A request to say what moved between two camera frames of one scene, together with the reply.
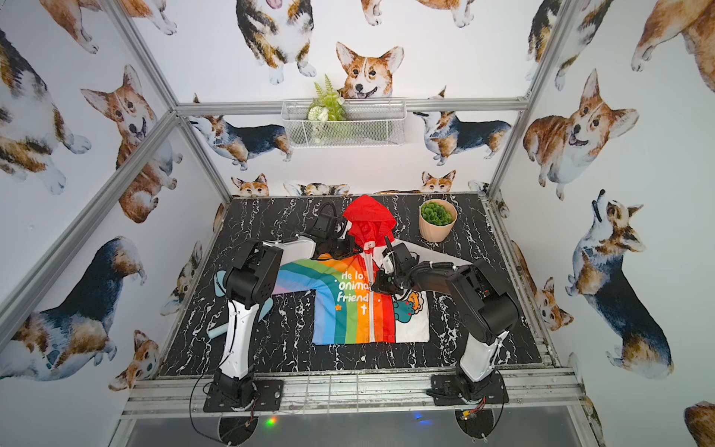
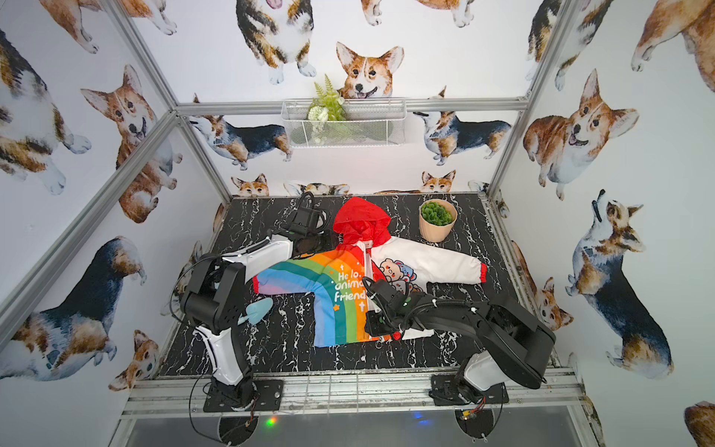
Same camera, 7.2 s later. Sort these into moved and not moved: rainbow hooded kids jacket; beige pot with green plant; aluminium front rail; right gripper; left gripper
Moved: right gripper; left gripper; rainbow hooded kids jacket
Not moved: aluminium front rail; beige pot with green plant
